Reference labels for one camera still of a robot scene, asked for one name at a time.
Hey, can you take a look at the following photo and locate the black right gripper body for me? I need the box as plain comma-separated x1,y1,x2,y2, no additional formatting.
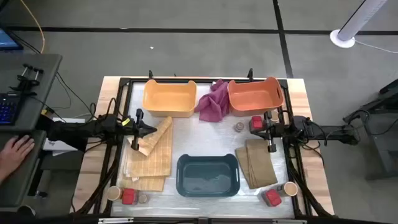
263,110,280,153

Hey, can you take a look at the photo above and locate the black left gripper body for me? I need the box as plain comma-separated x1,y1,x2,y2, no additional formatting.
129,109,147,151

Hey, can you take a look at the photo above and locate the red-lidded spice jar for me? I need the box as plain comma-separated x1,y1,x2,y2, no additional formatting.
121,188,137,206
250,115,265,132

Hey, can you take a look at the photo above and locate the yellow plastic bin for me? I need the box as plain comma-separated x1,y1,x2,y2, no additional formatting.
142,79,198,118

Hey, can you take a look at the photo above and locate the red block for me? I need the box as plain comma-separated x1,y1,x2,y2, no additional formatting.
262,189,283,208

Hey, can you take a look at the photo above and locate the dark teal plastic bin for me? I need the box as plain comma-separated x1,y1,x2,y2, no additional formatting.
175,153,241,198

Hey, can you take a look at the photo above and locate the orange plastic bin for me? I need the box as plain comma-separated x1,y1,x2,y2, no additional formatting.
227,77,285,118

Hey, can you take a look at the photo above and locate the yellow checked cloth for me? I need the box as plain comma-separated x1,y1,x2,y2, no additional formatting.
123,116,174,179
119,174,166,192

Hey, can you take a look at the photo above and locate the olive brown folded cloth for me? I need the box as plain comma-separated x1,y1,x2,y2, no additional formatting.
234,138,279,190

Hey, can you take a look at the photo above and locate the pink cloth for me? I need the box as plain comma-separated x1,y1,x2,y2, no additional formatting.
195,78,231,123

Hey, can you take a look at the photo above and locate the white printed box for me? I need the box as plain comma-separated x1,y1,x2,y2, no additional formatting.
43,117,86,156

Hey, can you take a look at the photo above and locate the dark grey desk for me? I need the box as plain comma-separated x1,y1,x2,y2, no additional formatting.
0,53,63,208

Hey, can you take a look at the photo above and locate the black desk clamp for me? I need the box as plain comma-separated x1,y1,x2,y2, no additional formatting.
9,63,45,96

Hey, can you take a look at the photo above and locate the person's hand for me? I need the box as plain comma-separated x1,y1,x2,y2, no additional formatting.
0,134,35,175

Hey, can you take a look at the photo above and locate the backlit black keyboard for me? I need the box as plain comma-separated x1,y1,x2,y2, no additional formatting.
0,93,21,125

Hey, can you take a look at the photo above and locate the pole stand with round base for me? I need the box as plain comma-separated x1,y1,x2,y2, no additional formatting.
329,0,389,49

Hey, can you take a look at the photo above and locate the computer monitor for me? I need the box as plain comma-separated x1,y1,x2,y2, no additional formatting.
0,26,24,52

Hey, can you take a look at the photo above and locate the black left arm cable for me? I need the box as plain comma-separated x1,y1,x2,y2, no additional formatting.
90,98,125,121

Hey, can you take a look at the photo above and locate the black metal table frame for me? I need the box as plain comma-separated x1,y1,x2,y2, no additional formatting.
73,68,335,218

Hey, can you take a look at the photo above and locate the black floor cable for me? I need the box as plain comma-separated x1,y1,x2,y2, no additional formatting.
55,71,97,121

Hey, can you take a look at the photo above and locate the thin white cable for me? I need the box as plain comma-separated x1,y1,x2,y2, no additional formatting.
354,39,398,54

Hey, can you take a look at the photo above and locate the yellow cable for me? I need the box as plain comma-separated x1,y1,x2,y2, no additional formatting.
20,0,46,54

